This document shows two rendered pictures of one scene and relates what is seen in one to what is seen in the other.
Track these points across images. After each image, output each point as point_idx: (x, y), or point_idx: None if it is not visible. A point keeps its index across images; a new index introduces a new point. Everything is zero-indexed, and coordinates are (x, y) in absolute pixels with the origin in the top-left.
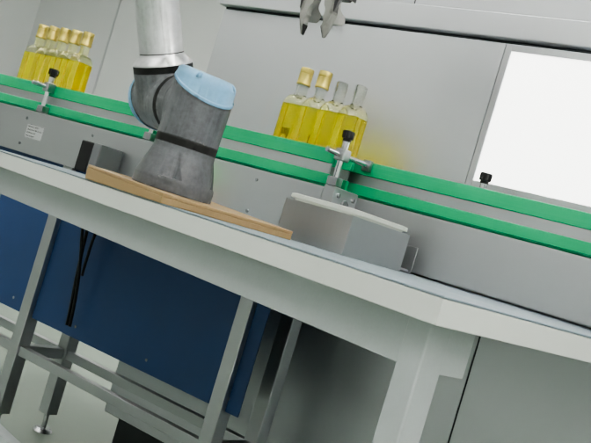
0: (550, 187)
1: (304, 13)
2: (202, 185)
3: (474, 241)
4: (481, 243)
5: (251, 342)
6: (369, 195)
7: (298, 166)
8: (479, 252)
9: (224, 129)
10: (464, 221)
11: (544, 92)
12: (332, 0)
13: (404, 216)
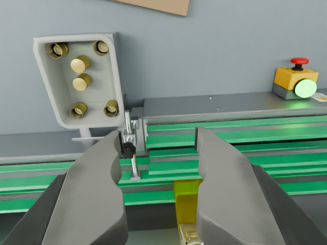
0: None
1: (212, 149)
2: None
3: (20, 151)
4: (14, 151)
5: None
6: (128, 159)
7: (185, 128)
8: (18, 147)
9: (306, 131)
10: (32, 164)
11: None
12: (63, 213)
13: (85, 150)
